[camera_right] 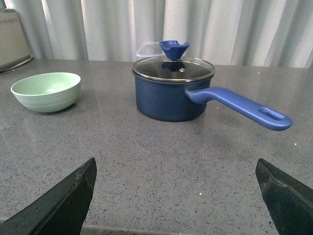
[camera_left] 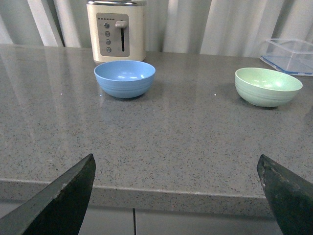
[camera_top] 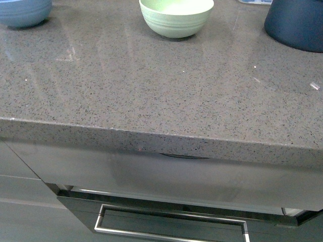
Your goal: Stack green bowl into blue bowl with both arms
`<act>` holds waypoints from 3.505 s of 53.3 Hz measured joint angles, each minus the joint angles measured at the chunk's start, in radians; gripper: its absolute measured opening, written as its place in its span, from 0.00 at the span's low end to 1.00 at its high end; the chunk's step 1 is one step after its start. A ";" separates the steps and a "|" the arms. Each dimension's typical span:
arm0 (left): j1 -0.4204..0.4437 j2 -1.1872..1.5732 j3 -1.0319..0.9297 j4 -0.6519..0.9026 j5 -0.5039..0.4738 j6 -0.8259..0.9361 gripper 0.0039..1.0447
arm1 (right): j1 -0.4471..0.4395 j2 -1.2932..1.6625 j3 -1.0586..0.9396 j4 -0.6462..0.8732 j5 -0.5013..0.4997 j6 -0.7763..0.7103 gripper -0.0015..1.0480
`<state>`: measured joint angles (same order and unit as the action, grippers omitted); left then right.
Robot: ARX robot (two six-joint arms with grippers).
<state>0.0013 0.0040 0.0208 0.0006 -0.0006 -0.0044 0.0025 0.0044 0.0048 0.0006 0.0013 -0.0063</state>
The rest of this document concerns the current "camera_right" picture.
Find dark blue saucepan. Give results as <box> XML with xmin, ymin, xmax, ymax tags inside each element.
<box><xmin>134</xmin><ymin>75</ymin><xmax>293</xmax><ymax>131</ymax></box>

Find green bowl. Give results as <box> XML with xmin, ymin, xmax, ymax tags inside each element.
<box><xmin>11</xmin><ymin>72</ymin><xmax>81</xmax><ymax>113</ymax></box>

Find cream toaster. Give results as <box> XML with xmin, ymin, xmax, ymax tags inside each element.
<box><xmin>0</xmin><ymin>8</ymin><xmax>32</xmax><ymax>72</ymax></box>

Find glass pot lid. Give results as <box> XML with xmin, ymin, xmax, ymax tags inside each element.
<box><xmin>132</xmin><ymin>40</ymin><xmax>216</xmax><ymax>83</ymax></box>

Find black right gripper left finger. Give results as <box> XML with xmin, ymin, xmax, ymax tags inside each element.
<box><xmin>0</xmin><ymin>158</ymin><xmax>97</xmax><ymax>235</ymax></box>

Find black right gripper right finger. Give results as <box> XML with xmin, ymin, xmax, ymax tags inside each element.
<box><xmin>255</xmin><ymin>158</ymin><xmax>313</xmax><ymax>235</ymax></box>

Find clear plastic container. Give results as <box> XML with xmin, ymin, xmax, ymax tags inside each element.
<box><xmin>136</xmin><ymin>42</ymin><xmax>163</xmax><ymax>59</ymax></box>

